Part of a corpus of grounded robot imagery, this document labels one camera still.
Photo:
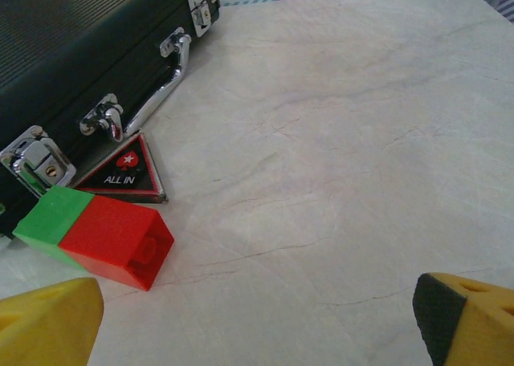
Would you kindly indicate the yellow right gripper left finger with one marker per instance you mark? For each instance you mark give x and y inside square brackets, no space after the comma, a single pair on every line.
[44,322]

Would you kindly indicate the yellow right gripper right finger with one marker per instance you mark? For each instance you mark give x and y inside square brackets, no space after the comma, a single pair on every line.
[474,326]

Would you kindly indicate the green toy brick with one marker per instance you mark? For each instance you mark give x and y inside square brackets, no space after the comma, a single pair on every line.
[52,221]

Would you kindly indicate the red toy brick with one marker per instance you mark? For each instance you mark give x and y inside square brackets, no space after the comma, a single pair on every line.
[116,237]

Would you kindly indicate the black triangular all-in token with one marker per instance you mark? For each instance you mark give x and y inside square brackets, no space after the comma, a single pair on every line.
[124,169]

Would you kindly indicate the black ribbed carrying case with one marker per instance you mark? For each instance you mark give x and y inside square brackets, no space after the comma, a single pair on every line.
[80,53]

